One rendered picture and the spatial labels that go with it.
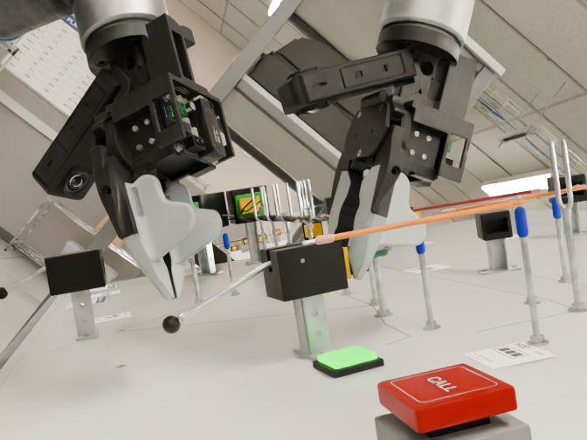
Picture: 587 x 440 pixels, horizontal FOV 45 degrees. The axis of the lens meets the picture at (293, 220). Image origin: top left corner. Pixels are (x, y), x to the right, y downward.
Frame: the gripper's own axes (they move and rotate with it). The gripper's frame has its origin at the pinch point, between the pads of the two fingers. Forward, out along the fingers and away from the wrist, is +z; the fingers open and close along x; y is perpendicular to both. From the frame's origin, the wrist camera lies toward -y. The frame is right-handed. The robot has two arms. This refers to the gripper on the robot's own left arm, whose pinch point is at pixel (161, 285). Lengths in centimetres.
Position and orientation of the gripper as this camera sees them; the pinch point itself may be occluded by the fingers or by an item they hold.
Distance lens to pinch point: 54.3
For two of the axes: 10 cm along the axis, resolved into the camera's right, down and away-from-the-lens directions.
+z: 2.7, 9.3, -2.7
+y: 8.5, -3.6, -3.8
